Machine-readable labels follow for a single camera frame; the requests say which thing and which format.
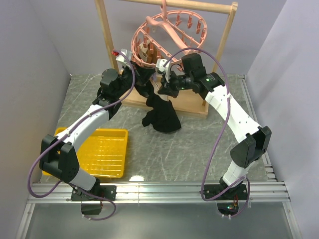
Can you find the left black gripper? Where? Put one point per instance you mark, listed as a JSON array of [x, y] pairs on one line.
[[142, 74]]

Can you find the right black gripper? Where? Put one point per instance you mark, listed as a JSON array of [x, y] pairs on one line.
[[169, 91]]

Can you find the black underwear beige waistband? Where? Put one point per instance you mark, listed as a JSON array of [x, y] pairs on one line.
[[162, 117]]

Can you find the pink round clip hanger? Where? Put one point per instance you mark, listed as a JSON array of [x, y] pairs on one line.
[[183, 27]]

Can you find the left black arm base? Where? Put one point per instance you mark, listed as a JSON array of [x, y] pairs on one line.
[[92, 201]]

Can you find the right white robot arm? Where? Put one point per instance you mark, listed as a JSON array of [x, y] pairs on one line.
[[253, 140]]

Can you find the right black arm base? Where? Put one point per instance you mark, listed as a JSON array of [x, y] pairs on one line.
[[230, 203]]

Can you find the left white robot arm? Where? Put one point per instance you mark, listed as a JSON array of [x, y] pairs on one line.
[[113, 86]]

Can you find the brown underwear on hanger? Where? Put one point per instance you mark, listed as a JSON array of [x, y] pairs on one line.
[[148, 53]]

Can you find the wooden hanging rack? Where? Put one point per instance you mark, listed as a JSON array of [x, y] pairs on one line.
[[188, 103]]

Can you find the yellow plastic tray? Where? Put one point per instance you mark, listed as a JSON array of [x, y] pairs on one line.
[[102, 155]]

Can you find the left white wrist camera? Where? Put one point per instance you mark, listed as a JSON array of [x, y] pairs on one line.
[[124, 58]]

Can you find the aluminium mounting rail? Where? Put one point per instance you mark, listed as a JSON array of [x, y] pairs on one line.
[[166, 192]]

